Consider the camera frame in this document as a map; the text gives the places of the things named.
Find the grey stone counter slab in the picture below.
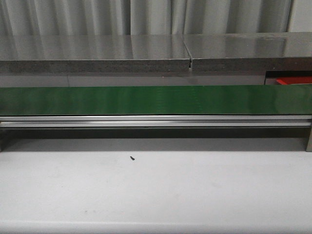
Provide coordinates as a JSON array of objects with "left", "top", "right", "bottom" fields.
[
  {"left": 0, "top": 35, "right": 191, "bottom": 73},
  {"left": 183, "top": 32, "right": 312, "bottom": 72}
]

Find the green conveyor belt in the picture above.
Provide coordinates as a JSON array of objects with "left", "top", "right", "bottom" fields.
[{"left": 0, "top": 85, "right": 312, "bottom": 116}]

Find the aluminium conveyor frame rail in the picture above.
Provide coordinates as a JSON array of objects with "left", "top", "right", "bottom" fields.
[{"left": 0, "top": 115, "right": 312, "bottom": 151}]

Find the red plastic tray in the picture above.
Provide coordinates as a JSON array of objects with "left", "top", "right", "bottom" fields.
[{"left": 276, "top": 77, "right": 312, "bottom": 85}]

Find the grey stone counter slab left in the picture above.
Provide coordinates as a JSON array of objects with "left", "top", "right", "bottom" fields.
[{"left": 0, "top": 35, "right": 191, "bottom": 73}]

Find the white pleated curtain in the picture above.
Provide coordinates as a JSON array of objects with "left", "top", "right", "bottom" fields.
[{"left": 0, "top": 0, "right": 312, "bottom": 36}]

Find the grey stone counter slab right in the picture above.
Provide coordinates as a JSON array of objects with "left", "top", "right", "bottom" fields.
[{"left": 183, "top": 32, "right": 312, "bottom": 72}]

